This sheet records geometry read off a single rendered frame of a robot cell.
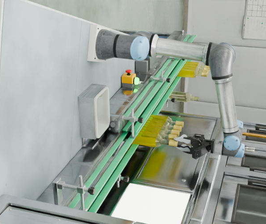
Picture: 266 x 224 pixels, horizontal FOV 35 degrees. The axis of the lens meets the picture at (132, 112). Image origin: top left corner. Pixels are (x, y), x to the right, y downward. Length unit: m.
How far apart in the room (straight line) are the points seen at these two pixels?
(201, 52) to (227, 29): 6.02
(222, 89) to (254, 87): 6.42
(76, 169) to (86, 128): 0.23
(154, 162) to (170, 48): 0.64
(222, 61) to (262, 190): 0.72
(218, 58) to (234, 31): 6.13
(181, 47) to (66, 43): 0.59
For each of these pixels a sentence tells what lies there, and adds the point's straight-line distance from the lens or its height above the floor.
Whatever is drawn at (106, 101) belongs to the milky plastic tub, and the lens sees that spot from 2.16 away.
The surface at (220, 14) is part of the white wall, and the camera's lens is 8.08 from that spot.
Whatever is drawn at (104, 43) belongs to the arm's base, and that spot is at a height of 0.83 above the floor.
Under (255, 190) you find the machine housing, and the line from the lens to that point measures 2.29.
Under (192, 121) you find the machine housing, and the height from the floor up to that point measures 1.15.
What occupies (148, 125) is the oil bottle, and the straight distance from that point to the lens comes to 2.40.
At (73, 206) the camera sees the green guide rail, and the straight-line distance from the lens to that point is 1.78.
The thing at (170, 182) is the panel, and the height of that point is 1.19.
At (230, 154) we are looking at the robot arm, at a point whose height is 1.46.
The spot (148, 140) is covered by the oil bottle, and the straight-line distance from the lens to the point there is 2.29.
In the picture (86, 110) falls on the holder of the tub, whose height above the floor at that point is 0.79.
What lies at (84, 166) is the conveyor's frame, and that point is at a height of 0.84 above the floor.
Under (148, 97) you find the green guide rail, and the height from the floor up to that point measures 0.94.
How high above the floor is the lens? 1.58
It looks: 17 degrees down
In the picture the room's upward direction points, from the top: 97 degrees clockwise
